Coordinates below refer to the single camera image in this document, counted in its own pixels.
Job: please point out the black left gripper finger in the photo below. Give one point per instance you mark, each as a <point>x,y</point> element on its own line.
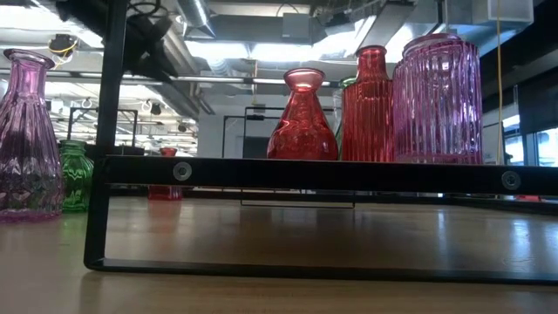
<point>172,63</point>
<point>150,65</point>

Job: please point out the small red square glass vase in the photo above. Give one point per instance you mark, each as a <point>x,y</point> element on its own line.
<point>165,194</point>

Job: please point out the green round glass vase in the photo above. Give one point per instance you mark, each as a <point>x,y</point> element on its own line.
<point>76,176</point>

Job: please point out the pink long-neck bulb vase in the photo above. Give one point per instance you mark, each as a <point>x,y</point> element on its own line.
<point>26,135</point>

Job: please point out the red bulb glass vase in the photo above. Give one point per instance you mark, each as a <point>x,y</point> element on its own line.
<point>303,126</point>

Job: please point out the clear tall glass vase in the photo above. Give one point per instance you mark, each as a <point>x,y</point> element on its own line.
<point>338,104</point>

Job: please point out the green tall glass vase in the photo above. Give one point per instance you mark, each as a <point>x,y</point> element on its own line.
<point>347,81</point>

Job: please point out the red ribbed bottle vase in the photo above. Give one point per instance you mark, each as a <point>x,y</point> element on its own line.
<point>368,109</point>

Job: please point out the pink ribbed cylinder vase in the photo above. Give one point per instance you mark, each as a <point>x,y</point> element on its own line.
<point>438,100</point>

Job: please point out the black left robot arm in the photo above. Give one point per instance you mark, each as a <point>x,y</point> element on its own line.
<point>78,8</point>

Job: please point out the white ceiling light strip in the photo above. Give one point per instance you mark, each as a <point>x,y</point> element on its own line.
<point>218,79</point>

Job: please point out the dark background screen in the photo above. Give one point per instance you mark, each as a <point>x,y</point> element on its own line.
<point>255,147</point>

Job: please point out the grey ceiling box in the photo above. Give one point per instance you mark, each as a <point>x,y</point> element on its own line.
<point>296,28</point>

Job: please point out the round silver ceiling duct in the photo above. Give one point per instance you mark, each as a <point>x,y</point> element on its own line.
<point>196,17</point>

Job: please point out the rectangular silver ceiling duct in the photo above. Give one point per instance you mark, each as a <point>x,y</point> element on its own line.
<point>392,26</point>

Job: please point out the black aluminium table frame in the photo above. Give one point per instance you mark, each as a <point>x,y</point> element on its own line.
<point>479,204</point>

